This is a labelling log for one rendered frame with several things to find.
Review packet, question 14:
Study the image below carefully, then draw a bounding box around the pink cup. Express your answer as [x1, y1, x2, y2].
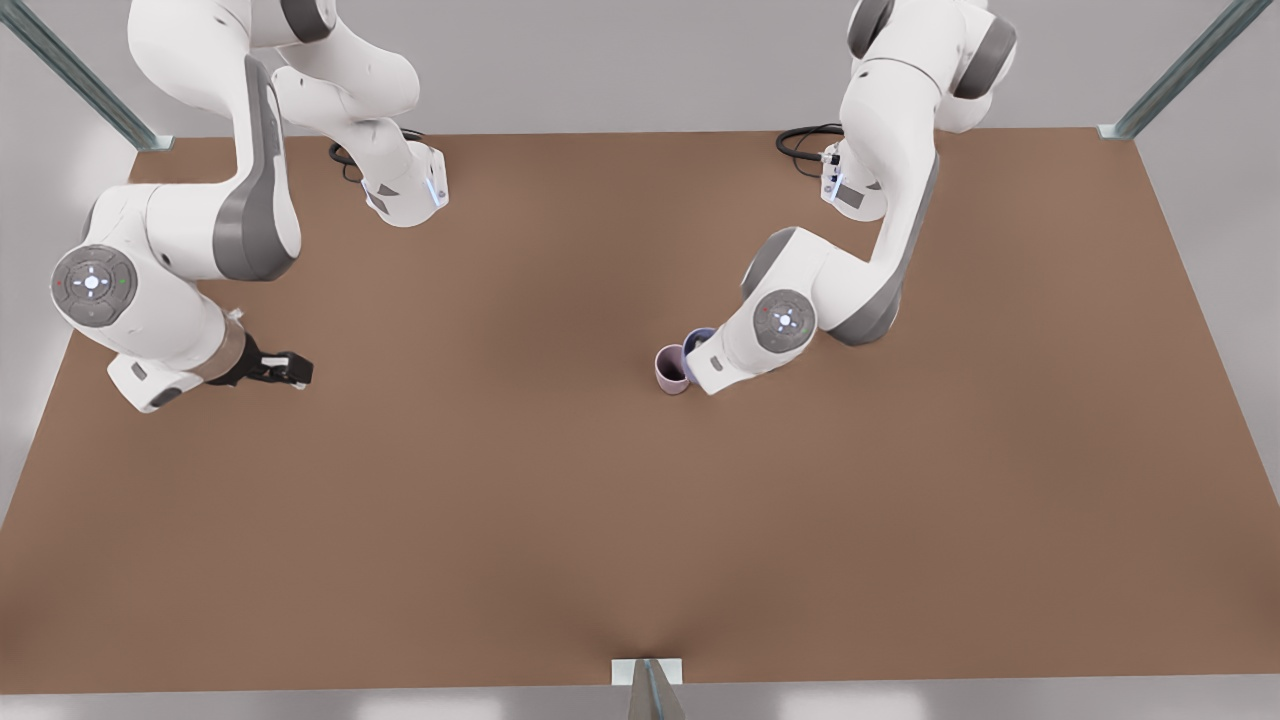
[655, 344, 691, 396]

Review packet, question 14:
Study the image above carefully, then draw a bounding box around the black cable loop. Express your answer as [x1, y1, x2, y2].
[776, 124, 846, 179]
[329, 129, 426, 184]

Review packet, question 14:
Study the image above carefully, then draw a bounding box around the purple cup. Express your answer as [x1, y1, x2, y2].
[683, 328, 718, 384]

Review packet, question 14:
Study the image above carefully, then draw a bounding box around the silver frame post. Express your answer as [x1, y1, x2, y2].
[0, 0, 174, 152]
[611, 658, 687, 720]
[1097, 0, 1274, 141]

